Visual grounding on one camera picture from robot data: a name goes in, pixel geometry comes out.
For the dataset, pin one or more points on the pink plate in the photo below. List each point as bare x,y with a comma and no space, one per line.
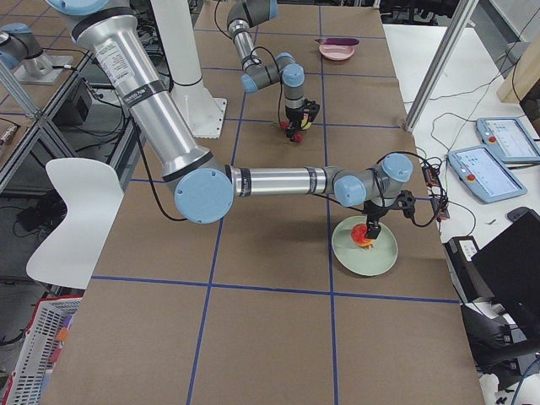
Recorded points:
336,53

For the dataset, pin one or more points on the red chili pepper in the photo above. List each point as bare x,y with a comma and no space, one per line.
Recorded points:
298,137

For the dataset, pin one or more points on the white chair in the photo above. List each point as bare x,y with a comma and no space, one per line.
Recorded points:
92,193

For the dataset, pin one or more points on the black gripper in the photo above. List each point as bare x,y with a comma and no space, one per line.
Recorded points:
373,211
293,117

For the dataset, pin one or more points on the orange terminal block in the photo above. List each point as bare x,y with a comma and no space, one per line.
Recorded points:
437,194

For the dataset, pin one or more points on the red white plastic basket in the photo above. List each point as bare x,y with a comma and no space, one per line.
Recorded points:
43,341

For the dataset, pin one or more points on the green plate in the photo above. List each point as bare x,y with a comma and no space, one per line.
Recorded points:
359,254

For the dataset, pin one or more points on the black laptop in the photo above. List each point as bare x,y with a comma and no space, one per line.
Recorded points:
509,265

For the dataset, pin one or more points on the purple eggplant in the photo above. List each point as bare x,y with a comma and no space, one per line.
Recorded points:
338,41

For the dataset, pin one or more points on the teach pendant near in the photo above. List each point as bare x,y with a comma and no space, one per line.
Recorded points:
485,175

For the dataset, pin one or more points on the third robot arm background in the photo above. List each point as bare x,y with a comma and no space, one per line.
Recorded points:
22,53

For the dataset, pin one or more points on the aluminium frame post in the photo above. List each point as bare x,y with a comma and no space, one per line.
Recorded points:
453,32

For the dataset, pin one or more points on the red pomegranate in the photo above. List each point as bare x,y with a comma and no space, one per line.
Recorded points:
358,236

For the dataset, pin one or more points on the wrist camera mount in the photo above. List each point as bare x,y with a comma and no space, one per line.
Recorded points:
311,110
406,203

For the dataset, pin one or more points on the teach pendant far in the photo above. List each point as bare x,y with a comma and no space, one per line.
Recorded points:
508,139

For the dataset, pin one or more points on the teach pendant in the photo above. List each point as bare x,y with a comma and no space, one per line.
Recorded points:
485,175
508,139

